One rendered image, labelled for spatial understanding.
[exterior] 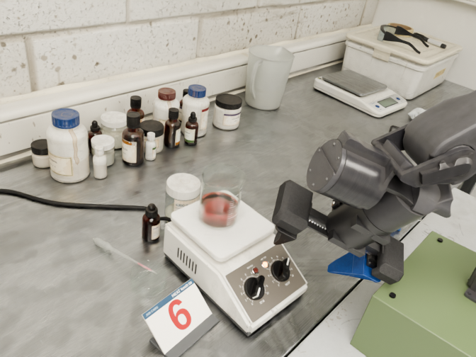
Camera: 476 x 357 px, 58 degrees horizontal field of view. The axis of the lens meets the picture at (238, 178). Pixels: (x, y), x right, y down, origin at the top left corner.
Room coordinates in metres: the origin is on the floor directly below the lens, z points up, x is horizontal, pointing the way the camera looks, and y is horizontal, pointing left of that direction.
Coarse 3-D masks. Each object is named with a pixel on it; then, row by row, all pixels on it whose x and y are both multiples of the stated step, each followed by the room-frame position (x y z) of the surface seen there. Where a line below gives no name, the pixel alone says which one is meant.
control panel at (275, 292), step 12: (264, 252) 0.48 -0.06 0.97; (276, 252) 0.49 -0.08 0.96; (252, 264) 0.45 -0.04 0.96; (228, 276) 0.42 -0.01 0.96; (240, 276) 0.43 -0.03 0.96; (252, 276) 0.43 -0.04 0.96; (264, 276) 0.44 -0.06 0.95; (300, 276) 0.47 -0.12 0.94; (240, 288) 0.41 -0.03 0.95; (276, 288) 0.43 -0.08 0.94; (288, 288) 0.44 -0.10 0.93; (240, 300) 0.39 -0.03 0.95; (252, 300) 0.40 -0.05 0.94; (264, 300) 0.41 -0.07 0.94; (276, 300) 0.42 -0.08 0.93; (252, 312) 0.39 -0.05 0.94; (264, 312) 0.39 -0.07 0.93
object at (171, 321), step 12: (192, 288) 0.41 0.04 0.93; (180, 300) 0.39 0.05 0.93; (192, 300) 0.40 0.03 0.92; (156, 312) 0.36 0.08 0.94; (168, 312) 0.37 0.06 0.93; (180, 312) 0.38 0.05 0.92; (192, 312) 0.39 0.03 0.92; (204, 312) 0.39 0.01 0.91; (156, 324) 0.35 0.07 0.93; (168, 324) 0.36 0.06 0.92; (180, 324) 0.36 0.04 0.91; (192, 324) 0.37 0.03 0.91; (168, 336) 0.34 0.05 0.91
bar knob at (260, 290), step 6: (258, 276) 0.43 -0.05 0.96; (246, 282) 0.42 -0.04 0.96; (252, 282) 0.42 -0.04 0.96; (258, 282) 0.42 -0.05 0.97; (246, 288) 0.41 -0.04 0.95; (252, 288) 0.41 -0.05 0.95; (258, 288) 0.41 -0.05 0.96; (264, 288) 0.42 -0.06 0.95; (246, 294) 0.41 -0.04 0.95; (252, 294) 0.40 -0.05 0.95; (258, 294) 0.40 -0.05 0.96
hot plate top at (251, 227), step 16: (192, 208) 0.52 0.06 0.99; (240, 208) 0.54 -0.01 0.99; (176, 224) 0.49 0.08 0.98; (192, 224) 0.49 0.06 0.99; (240, 224) 0.50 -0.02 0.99; (256, 224) 0.51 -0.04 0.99; (272, 224) 0.52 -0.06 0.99; (208, 240) 0.46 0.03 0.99; (224, 240) 0.46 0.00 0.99; (240, 240) 0.47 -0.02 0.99; (256, 240) 0.48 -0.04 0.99; (224, 256) 0.43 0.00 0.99
